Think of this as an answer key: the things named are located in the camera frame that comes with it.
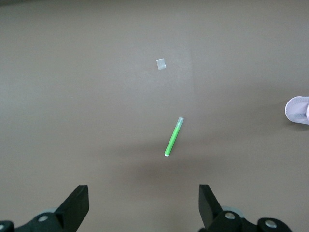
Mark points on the green highlighter pen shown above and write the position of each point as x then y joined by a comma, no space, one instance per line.
172,139

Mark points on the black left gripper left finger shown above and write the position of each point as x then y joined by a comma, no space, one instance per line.
67,220

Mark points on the small clear tape patch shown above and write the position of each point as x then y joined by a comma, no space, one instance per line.
161,64

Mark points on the pink pen holder cup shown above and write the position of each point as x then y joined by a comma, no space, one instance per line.
297,108

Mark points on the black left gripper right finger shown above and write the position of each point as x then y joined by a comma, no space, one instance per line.
219,223

